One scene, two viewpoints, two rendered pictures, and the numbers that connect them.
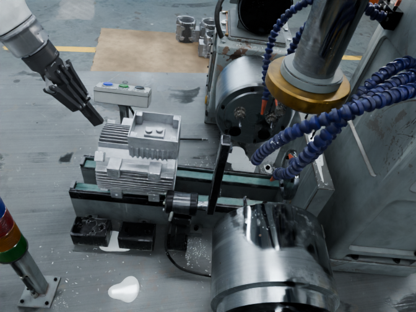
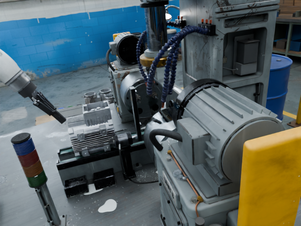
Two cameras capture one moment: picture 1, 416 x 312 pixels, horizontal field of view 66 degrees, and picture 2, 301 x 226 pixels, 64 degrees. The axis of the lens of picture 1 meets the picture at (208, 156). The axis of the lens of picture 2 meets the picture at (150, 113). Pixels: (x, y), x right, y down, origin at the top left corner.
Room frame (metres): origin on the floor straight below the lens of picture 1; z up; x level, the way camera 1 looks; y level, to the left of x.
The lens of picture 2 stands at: (-0.47, 0.03, 1.59)
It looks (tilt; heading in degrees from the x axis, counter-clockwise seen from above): 26 degrees down; 352
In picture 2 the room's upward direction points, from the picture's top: 7 degrees counter-clockwise
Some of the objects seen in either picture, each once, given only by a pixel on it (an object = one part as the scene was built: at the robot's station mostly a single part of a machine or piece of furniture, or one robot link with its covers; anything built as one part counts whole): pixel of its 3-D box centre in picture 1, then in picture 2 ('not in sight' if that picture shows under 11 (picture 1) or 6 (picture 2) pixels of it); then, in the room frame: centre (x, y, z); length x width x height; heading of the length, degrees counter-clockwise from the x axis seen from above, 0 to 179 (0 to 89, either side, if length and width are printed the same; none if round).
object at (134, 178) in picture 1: (140, 158); (92, 132); (0.58, 0.18, 1.01); 0.20 x 0.19 x 0.19; 95
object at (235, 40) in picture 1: (244, 68); (132, 87); (1.21, -0.09, 0.99); 0.35 x 0.31 x 0.37; 6
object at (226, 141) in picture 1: (216, 179); (135, 115); (0.47, -0.03, 1.12); 0.04 x 0.03 x 0.26; 96
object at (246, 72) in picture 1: (251, 91); (139, 91); (0.97, -0.11, 1.04); 0.37 x 0.25 x 0.25; 6
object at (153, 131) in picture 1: (155, 135); (97, 113); (0.59, 0.14, 1.11); 0.12 x 0.11 x 0.07; 95
